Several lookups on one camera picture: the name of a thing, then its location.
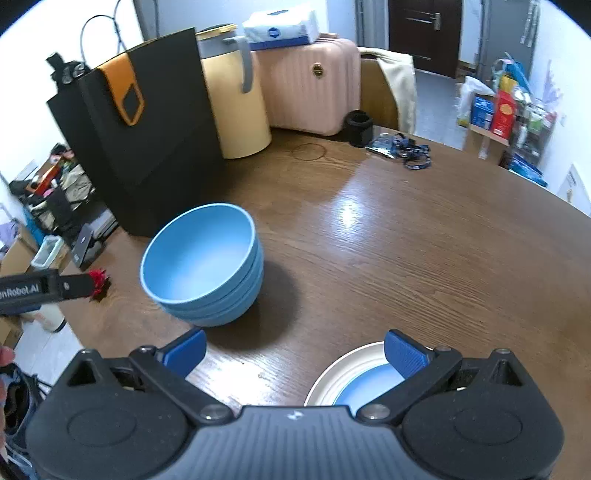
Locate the red rose flower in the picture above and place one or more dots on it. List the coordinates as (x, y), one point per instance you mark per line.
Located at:
(102, 288)

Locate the white plastic bag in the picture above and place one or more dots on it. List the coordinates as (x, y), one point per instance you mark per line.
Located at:
(466, 97)

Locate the yellow thermos jug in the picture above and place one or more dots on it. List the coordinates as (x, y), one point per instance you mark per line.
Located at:
(240, 106)

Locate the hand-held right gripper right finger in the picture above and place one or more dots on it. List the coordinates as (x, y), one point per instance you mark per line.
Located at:
(406, 353)

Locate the blue box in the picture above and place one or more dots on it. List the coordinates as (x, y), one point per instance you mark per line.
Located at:
(482, 113)

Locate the silver foil packet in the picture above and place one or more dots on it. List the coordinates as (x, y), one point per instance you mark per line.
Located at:
(381, 146)

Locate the person's left hand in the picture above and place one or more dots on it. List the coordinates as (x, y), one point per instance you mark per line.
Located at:
(5, 355)

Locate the dark brown door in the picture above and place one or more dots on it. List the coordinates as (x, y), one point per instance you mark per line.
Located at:
(422, 32)

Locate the wooden chair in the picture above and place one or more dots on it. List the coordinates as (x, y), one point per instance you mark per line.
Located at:
(376, 97)

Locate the pile of household clutter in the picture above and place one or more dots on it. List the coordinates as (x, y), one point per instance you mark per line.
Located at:
(55, 194)

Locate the blue white bag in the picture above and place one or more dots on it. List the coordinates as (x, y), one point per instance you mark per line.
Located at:
(526, 168)

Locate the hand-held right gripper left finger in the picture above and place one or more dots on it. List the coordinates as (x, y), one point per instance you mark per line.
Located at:
(187, 350)

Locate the purple feather decoration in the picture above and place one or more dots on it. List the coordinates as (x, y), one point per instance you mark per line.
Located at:
(556, 92)

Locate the metal storage rack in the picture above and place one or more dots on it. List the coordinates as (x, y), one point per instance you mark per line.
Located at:
(535, 122)

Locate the tall red box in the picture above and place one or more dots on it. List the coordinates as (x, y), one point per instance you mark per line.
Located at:
(503, 115)

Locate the cream plate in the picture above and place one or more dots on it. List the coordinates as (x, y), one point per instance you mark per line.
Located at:
(323, 383)

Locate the blue plastic bundle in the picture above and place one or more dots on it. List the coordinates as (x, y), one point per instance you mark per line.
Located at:
(510, 74)

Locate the black cup sleeve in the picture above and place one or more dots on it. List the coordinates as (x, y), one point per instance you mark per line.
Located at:
(359, 129)

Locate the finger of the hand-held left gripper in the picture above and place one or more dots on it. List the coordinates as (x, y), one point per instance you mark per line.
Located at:
(78, 286)

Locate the pink suitcase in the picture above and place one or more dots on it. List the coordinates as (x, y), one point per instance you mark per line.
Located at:
(309, 92)

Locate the black paper bag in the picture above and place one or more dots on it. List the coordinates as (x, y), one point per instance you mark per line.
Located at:
(152, 161)

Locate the grey refrigerator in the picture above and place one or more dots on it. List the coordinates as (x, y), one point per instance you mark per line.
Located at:
(503, 27)

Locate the white blue tissue pack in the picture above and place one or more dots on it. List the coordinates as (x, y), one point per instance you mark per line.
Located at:
(281, 27)

